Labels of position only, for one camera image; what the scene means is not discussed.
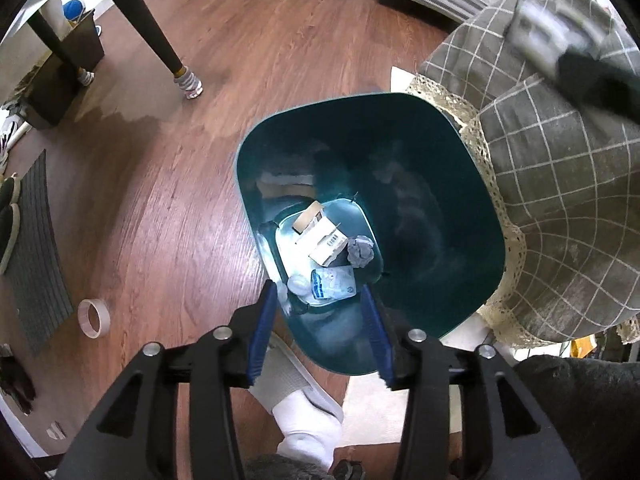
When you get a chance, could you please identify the white slipper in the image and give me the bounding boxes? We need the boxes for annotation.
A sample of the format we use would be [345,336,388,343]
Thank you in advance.
[247,332,345,423]

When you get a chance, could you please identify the white packaging box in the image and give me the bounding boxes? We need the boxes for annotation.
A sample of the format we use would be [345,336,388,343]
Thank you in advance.
[292,201,349,267]

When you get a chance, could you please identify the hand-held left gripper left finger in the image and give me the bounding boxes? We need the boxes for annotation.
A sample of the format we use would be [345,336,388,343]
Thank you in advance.
[55,280,278,480]

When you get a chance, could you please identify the dark wooden table leg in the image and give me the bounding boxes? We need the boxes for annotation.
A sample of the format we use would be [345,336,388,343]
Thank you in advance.
[27,10,96,87]
[92,0,205,101]

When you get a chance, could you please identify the white paper ball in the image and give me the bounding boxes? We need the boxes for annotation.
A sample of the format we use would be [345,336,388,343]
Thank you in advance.
[347,236,376,268]

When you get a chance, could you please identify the grey checked tablecloth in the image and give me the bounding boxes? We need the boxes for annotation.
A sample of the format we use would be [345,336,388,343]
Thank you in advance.
[405,0,640,348]

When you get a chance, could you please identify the dark green trash bin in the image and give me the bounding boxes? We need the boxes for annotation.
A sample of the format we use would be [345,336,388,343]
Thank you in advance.
[235,91,506,376]

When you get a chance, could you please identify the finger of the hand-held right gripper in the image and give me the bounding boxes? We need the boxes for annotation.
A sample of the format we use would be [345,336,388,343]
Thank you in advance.
[555,45,640,125]

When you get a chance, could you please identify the dark brown storage bin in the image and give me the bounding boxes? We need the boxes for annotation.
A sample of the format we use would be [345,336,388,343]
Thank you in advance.
[20,10,106,128]

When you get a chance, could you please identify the dark green slipper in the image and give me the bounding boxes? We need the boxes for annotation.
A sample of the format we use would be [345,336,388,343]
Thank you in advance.
[0,203,21,275]
[0,172,22,208]

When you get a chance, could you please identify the dark cloth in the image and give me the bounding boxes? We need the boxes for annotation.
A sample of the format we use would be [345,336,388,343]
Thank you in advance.
[0,345,36,413]

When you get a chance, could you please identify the blue wet wipes packet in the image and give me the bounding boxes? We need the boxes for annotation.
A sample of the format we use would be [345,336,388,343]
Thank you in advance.
[310,267,357,303]

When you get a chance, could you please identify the white sneakers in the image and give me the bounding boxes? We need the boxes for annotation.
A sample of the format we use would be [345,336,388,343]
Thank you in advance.
[0,110,31,161]

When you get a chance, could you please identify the cream floor mat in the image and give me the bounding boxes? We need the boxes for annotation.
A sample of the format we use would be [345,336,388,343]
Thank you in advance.
[345,320,496,446]

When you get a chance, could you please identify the white plastic cup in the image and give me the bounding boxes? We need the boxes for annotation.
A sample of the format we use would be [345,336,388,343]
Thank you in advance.
[286,275,312,306]

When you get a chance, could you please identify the grey ribbed floor mat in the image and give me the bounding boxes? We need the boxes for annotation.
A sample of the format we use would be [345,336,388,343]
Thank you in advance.
[7,149,75,357]

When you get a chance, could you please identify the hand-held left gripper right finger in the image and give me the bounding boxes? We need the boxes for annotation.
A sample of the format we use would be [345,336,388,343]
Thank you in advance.
[361,285,581,480]

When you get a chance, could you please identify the white tape roll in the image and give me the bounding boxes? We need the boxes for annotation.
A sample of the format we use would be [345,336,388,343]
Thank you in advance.
[77,298,112,339]

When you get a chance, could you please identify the person's white socked foot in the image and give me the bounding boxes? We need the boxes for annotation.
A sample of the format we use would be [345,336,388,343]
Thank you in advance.
[272,390,345,468]

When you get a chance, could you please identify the grey fleece trousers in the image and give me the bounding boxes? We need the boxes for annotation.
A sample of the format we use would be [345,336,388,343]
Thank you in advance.
[515,355,640,480]

